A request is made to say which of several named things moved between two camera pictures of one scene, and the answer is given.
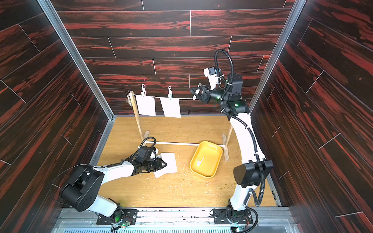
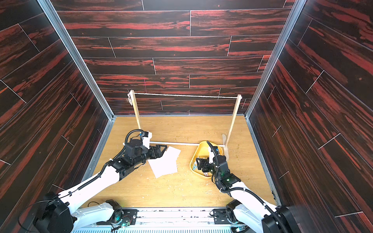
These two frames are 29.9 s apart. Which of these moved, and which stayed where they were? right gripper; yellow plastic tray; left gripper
Moved: right gripper; left gripper
Stayed: yellow plastic tray
